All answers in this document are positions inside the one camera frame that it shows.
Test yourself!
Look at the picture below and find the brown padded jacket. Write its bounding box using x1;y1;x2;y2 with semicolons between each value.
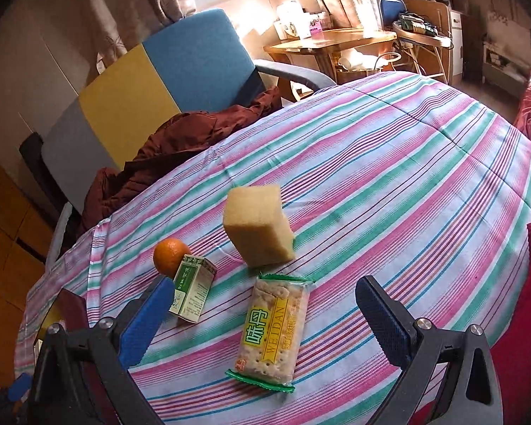
79;86;285;232

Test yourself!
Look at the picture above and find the grey yellow blue armchair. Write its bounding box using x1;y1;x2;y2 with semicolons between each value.
19;8;337;251

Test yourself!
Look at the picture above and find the bundle of black cables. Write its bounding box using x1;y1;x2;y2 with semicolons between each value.
395;11;444;37

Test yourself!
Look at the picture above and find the blue folding chair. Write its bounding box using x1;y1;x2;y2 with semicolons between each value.
377;0;410;30

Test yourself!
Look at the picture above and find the green and white carton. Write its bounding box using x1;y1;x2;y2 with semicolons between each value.
167;254;218;323

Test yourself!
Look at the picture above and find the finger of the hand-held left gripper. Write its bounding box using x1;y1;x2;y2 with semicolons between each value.
6;372;34;402

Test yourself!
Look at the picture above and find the basket with white items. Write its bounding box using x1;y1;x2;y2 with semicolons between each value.
336;49;402;74

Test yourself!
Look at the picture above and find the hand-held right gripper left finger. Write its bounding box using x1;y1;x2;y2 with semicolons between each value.
29;276;176;425

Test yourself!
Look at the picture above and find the tall yellow sponge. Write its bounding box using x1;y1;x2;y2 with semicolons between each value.
222;184;296;267

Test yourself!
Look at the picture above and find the pink small box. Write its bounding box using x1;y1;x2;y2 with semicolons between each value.
308;12;333;39

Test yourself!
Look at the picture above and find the metal-legged folding table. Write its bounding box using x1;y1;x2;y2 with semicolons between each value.
391;20;455;81

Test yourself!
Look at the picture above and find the white panelled wardrobe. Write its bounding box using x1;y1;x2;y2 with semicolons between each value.
0;0;125;198

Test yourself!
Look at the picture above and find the orange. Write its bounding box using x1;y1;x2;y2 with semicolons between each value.
153;238;191;278

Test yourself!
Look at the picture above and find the cracker packet with green ends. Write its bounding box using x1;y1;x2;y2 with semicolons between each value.
225;272;316;394

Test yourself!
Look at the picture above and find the cardboard sheet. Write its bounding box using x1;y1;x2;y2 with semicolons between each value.
402;0;453;24

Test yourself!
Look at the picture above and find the wooden side table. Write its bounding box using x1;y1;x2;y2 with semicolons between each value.
263;27;400;95

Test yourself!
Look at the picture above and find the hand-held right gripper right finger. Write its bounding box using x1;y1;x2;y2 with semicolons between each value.
355;276;504;425

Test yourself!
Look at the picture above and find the white packaging box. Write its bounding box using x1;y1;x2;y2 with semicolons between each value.
273;0;313;41

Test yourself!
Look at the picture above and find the red cloth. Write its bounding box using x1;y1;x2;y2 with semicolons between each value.
411;219;531;425

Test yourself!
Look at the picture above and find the low white cabinet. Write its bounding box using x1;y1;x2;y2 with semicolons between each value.
481;39;530;86

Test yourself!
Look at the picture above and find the brown box with gold lining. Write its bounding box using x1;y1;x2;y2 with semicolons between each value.
32;288;90;350

